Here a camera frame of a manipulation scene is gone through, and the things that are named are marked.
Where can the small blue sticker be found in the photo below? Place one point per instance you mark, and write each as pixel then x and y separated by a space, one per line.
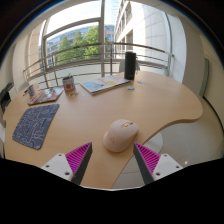
pixel 131 88

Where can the black cylindrical bottle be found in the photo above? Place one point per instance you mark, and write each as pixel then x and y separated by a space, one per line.
pixel 130 66

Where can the metal balcony railing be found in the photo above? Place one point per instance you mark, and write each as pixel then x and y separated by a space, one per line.
pixel 111 55

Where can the beige computer mouse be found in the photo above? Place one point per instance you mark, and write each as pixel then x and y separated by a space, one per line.
pixel 120 135

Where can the navy patterned mouse pad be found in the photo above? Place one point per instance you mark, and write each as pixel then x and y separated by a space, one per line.
pixel 33 126

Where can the white can with red print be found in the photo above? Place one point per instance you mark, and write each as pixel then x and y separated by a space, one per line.
pixel 68 84

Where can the red and navy magazine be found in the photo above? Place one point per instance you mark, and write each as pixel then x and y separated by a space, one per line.
pixel 46 96

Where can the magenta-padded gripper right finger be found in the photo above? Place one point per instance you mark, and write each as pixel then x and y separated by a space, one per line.
pixel 164 164

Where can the light illustrated book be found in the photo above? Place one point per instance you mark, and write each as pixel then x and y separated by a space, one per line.
pixel 105 83

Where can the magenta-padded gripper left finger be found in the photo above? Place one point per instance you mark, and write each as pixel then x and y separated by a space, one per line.
pixel 60 164

